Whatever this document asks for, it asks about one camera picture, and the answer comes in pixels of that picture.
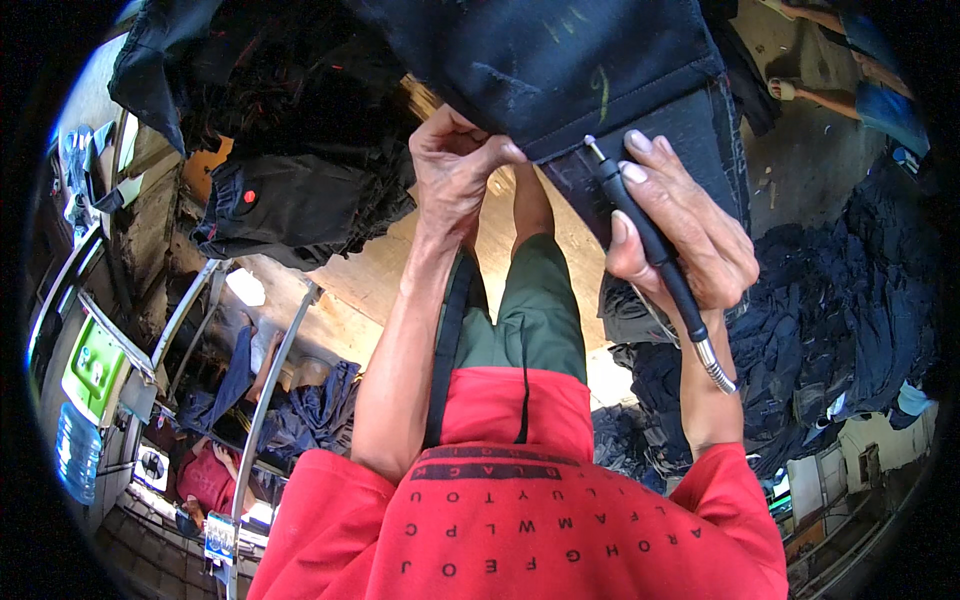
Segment person's body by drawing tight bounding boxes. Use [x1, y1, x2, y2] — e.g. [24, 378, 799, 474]
[247, 251, 790, 600]

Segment black rotary tool handpiece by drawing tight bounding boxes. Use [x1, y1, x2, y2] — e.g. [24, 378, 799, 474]
[583, 133, 744, 396]

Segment dark denim jeans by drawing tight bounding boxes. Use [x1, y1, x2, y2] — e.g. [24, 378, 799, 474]
[343, 0, 753, 252]

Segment blue water bottle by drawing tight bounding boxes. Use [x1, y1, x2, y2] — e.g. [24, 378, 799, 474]
[54, 401, 104, 506]

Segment person's left hand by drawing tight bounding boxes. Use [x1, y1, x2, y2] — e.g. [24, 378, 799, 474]
[408, 104, 529, 250]

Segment heap of black garments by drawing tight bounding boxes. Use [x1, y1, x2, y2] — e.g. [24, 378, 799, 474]
[108, 0, 418, 273]

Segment small white fan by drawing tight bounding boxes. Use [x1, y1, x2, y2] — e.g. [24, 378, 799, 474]
[133, 445, 171, 493]

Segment heap of dark blue jeans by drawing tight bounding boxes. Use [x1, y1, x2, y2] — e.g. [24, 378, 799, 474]
[592, 146, 942, 496]

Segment person's legs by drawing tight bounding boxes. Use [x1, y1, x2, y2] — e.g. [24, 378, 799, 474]
[448, 160, 591, 385]

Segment metal pipe rack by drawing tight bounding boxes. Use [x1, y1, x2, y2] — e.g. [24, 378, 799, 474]
[148, 258, 325, 600]

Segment blue jeans on rack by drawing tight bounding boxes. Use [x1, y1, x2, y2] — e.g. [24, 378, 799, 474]
[178, 322, 363, 460]

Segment green water dispenser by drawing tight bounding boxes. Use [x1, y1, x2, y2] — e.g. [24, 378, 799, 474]
[60, 315, 130, 429]

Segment white plastic bag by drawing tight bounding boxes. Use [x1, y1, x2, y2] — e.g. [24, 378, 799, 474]
[224, 267, 268, 308]

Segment person's right hand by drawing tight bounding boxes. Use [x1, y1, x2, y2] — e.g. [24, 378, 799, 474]
[604, 128, 761, 321]

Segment hanging clothes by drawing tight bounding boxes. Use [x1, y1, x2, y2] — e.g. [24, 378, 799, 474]
[57, 112, 145, 235]

